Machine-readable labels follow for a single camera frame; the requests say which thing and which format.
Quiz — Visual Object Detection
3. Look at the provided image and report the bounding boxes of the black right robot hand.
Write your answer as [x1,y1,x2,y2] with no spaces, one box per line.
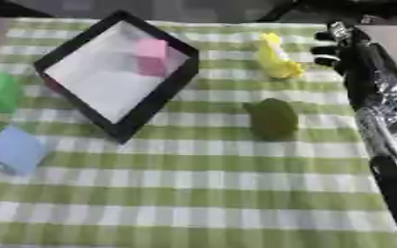
[308,19,397,110]

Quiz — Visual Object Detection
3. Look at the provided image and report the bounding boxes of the black box with white inside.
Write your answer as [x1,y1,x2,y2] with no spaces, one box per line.
[32,10,202,145]

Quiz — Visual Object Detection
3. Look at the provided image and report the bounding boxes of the yellow soft toy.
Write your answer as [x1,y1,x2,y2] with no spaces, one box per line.
[256,32,307,80]

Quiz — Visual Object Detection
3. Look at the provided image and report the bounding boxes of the dark green soft toy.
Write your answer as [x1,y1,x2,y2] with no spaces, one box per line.
[242,98,300,141]

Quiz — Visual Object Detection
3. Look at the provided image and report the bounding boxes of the pink cube block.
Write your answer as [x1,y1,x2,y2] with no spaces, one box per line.
[134,38,170,78]

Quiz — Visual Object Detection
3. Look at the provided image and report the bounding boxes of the light blue cube block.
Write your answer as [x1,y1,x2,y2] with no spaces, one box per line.
[0,125,49,175]

